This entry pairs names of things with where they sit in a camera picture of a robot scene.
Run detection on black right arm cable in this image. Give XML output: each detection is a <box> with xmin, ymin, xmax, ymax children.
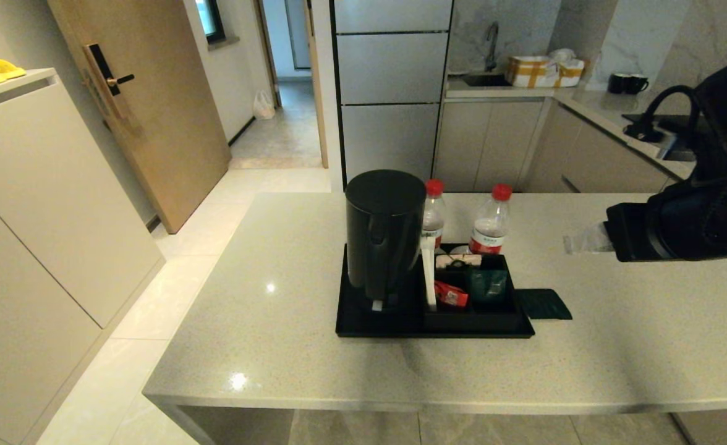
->
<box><xmin>623</xmin><ymin>85</ymin><xmax>703</xmax><ymax>144</ymax></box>

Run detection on black door lock handle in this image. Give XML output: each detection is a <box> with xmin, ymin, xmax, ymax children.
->
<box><xmin>82</xmin><ymin>43</ymin><xmax>135</xmax><ymax>119</ymax></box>

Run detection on light wooden door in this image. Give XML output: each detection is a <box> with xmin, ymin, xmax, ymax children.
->
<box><xmin>46</xmin><ymin>0</ymin><xmax>231</xmax><ymax>234</ymax></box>

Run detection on black compartment organizer box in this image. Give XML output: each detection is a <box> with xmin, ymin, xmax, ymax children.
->
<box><xmin>423</xmin><ymin>252</ymin><xmax>528</xmax><ymax>332</ymax></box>

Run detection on clear water bottle red cap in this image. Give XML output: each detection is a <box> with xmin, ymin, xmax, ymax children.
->
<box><xmin>468</xmin><ymin>184</ymin><xmax>514</xmax><ymax>255</ymax></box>
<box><xmin>421</xmin><ymin>179</ymin><xmax>446</xmax><ymax>251</ymax></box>

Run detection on narrow wooden door leaf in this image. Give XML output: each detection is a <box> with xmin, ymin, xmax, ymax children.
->
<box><xmin>303</xmin><ymin>0</ymin><xmax>329</xmax><ymax>169</ymax></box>

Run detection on dark kitchen sink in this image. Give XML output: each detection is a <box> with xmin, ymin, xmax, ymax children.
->
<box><xmin>462</xmin><ymin>73</ymin><xmax>511</xmax><ymax>87</ymax></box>

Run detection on chrome kitchen faucet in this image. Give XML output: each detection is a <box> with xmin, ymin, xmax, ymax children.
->
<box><xmin>484</xmin><ymin>22</ymin><xmax>500</xmax><ymax>72</ymax></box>

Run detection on dark framed window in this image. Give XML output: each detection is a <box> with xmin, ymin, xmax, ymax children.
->
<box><xmin>195</xmin><ymin>0</ymin><xmax>226</xmax><ymax>45</ymax></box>

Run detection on white plastic bag with handles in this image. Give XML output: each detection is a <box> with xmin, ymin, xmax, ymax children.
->
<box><xmin>252</xmin><ymin>90</ymin><xmax>276</xmax><ymax>120</ymax></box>

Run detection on white small packet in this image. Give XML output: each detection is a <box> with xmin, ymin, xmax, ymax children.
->
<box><xmin>435</xmin><ymin>253</ymin><xmax>483</xmax><ymax>269</ymax></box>

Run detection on black induction cooktop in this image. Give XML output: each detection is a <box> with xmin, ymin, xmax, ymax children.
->
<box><xmin>622</xmin><ymin>113</ymin><xmax>704</xmax><ymax>140</ymax></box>

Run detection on dark green tea packet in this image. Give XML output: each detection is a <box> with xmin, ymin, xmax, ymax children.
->
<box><xmin>515</xmin><ymin>289</ymin><xmax>573</xmax><ymax>321</ymax></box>
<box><xmin>469</xmin><ymin>269</ymin><xmax>510</xmax><ymax>303</ymax></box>

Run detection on black electric kettle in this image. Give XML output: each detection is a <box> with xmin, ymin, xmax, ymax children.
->
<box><xmin>345</xmin><ymin>169</ymin><xmax>427</xmax><ymax>312</ymax></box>

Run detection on white long paper sachet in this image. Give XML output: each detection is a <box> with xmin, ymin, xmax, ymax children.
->
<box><xmin>420</xmin><ymin>238</ymin><xmax>439</xmax><ymax>310</ymax></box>

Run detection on black rectangular serving tray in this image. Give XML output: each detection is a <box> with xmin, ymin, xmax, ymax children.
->
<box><xmin>335</xmin><ymin>242</ymin><xmax>535</xmax><ymax>339</ymax></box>

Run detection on silver refrigerator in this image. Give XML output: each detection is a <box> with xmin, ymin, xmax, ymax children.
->
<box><xmin>328</xmin><ymin>0</ymin><xmax>454</xmax><ymax>192</ymax></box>

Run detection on yellow white box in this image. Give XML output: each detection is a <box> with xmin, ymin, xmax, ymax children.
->
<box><xmin>504</xmin><ymin>56</ymin><xmax>585</xmax><ymax>88</ymax></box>

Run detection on beige kitchen base cabinets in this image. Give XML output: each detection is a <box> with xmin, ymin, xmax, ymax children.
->
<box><xmin>432</xmin><ymin>97</ymin><xmax>679</xmax><ymax>193</ymax></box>

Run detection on red sachet packet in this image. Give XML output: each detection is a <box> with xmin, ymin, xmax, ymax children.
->
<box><xmin>434</xmin><ymin>281</ymin><xmax>469</xmax><ymax>308</ymax></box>

